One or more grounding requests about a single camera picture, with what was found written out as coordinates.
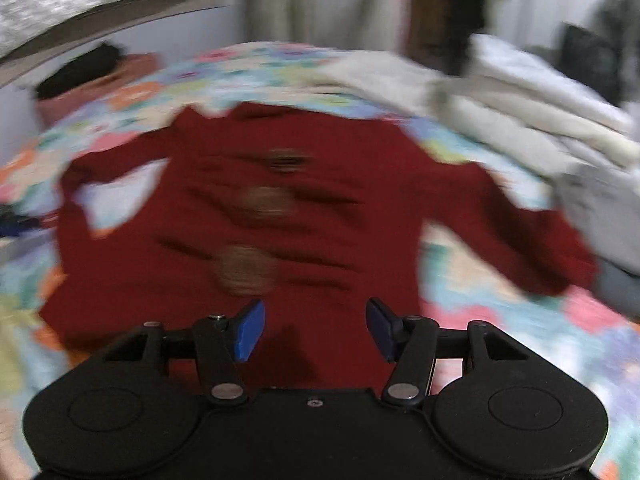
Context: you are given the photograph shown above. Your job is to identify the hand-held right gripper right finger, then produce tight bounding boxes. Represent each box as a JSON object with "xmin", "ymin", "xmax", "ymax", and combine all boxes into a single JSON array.
[{"xmin": 365, "ymin": 297, "xmax": 532, "ymax": 407}]

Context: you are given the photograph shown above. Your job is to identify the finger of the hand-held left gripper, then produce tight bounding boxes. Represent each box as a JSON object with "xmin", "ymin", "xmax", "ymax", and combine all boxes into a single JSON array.
[{"xmin": 0, "ymin": 210, "xmax": 36, "ymax": 239}]

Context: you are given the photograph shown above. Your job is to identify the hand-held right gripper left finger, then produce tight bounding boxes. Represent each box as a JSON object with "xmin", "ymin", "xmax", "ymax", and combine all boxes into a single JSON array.
[{"xmin": 101, "ymin": 298, "xmax": 267, "ymax": 407}]

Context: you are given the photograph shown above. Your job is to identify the dark red garment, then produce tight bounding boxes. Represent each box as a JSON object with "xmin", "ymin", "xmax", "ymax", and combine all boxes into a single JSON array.
[{"xmin": 39, "ymin": 101, "xmax": 598, "ymax": 391}]

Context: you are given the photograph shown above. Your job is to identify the black folded clothes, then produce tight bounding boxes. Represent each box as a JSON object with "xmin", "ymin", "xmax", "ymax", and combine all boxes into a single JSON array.
[{"xmin": 34, "ymin": 42, "xmax": 128, "ymax": 101}]

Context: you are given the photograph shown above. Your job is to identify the floral bed quilt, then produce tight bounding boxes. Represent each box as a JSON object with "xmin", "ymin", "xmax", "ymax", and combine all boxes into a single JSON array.
[{"xmin": 0, "ymin": 42, "xmax": 640, "ymax": 480}]

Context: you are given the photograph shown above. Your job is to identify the pink suitcase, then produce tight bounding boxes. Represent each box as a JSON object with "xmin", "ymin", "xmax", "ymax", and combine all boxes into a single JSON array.
[{"xmin": 35, "ymin": 52, "xmax": 166, "ymax": 121}]

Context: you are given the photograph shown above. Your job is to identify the cream blanket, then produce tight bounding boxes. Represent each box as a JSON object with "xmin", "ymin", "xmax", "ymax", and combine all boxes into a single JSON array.
[{"xmin": 310, "ymin": 52, "xmax": 638, "ymax": 168}]

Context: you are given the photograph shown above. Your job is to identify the grey cloth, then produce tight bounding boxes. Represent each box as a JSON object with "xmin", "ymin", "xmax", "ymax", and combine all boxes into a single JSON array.
[{"xmin": 554, "ymin": 160, "xmax": 640, "ymax": 322}]

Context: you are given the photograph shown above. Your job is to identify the white blanket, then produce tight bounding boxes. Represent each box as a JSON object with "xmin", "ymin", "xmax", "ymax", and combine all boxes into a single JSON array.
[{"xmin": 467, "ymin": 34, "xmax": 638, "ymax": 133}]

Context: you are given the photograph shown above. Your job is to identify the dark hanging clothing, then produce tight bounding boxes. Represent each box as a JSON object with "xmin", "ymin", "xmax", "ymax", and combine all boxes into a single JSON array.
[{"xmin": 405, "ymin": 0, "xmax": 511, "ymax": 76}]

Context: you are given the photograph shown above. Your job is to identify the cream satin curtain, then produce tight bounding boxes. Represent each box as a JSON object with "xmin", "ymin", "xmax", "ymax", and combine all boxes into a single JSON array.
[{"xmin": 240, "ymin": 0, "xmax": 406, "ymax": 56}]

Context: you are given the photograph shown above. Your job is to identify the dark object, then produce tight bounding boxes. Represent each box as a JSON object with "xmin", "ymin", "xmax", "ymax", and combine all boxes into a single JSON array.
[{"xmin": 560, "ymin": 22, "xmax": 625, "ymax": 107}]

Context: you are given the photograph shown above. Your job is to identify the beige window frame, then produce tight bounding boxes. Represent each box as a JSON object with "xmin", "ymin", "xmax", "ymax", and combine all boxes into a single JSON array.
[{"xmin": 0, "ymin": 0, "xmax": 231, "ymax": 86}]

